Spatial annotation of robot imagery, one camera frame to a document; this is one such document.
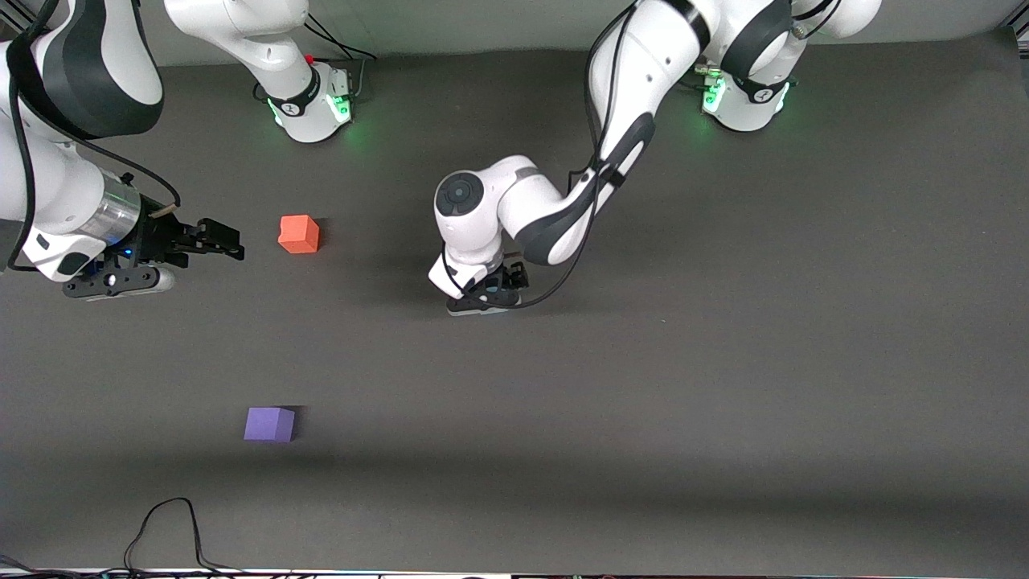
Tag orange foam block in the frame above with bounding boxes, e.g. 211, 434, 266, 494
277, 215, 321, 255

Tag purple foam block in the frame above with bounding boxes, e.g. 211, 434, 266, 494
244, 406, 297, 443

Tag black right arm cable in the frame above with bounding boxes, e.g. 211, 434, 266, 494
0, 0, 182, 274

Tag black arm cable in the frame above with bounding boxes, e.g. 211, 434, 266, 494
441, 0, 644, 311
0, 0, 182, 274

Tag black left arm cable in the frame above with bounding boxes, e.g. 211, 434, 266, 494
441, 0, 644, 311

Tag black right base cables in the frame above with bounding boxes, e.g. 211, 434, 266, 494
304, 12, 379, 101

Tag black looped table cable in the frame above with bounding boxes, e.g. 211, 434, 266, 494
123, 497, 242, 577

